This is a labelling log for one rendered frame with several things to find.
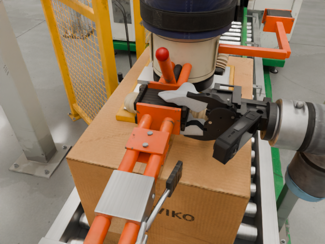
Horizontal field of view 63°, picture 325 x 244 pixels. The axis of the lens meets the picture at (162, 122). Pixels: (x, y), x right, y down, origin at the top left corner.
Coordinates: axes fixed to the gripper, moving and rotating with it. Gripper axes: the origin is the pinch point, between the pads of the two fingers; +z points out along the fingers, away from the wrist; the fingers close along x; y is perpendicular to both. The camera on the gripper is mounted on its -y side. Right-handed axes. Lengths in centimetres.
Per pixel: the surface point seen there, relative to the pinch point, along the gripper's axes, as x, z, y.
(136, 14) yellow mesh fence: -23, 43, 111
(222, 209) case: -18.3, -14.4, -6.4
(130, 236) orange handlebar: 1.5, -2.2, -25.1
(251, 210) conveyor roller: -53, -28, 18
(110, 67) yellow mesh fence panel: -32, 41, 64
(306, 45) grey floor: -113, -108, 304
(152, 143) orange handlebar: 1.7, -0.6, -10.1
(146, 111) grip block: 1.7, 2.5, -2.7
